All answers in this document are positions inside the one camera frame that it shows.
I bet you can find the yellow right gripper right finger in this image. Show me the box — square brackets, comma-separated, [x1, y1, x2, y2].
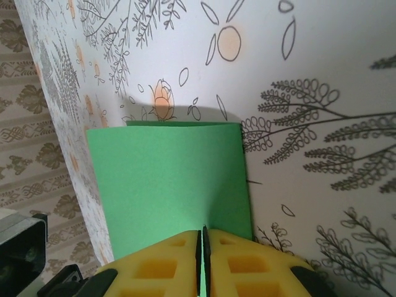
[202, 225, 338, 297]

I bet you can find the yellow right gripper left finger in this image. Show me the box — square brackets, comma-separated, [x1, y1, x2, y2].
[80, 229, 202, 297]

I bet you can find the green paper sheet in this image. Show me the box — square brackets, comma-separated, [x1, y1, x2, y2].
[86, 121, 255, 297]

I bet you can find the floral patterned table cover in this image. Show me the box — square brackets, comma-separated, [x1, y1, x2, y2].
[14, 0, 396, 297]

